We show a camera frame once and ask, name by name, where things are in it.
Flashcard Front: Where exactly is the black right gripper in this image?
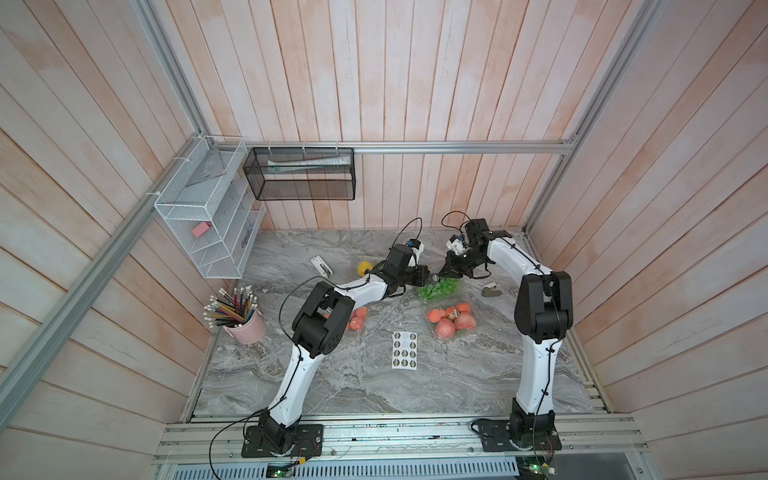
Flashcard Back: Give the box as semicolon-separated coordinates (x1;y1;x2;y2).
436;250;484;278

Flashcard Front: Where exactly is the clear box of grapes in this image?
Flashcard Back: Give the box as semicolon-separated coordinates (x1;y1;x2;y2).
416;278;462;302

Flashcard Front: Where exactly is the clear box of red apples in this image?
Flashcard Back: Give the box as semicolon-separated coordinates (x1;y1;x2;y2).
425;302;478;340

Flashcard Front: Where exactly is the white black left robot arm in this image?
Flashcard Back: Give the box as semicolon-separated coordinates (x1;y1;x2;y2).
242;239;430;458

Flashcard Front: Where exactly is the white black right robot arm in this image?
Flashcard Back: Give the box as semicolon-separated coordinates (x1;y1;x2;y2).
437;218;574;452

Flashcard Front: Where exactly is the small grey tape dispenser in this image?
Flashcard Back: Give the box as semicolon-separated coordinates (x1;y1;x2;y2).
481;282;503;298

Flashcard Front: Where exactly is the clear box of small peaches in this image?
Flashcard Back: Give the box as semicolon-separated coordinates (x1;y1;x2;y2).
319;306;368;333

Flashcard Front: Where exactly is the paper in black basket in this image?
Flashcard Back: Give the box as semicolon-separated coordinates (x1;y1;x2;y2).
266;155;353;174

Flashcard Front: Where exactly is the colored pencils bundle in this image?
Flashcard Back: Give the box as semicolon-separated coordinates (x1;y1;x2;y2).
203;286;258;328

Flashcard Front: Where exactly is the pink eraser block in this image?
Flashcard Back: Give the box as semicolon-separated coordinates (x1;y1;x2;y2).
191;221;212;238

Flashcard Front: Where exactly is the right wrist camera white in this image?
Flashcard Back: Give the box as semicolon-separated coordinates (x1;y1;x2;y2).
446;235;469;256

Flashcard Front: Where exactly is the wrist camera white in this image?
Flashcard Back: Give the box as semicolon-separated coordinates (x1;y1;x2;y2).
446;235;469;256
405;238;425;267

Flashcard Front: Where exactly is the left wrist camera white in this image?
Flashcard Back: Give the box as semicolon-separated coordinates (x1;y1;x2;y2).
405;238;425;267

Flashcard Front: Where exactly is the black wire mesh basket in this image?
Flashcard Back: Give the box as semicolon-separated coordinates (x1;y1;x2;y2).
243;146;357;201

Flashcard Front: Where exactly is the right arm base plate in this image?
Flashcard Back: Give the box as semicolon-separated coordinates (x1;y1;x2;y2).
470;418;562;453

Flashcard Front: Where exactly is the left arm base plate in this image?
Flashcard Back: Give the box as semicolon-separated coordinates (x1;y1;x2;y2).
241;424;324;460

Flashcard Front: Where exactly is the white wire mesh shelf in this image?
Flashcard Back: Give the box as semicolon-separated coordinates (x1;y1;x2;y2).
155;135;266;280

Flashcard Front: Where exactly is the aluminium front rail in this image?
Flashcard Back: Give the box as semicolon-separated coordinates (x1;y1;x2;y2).
152;413;649;465

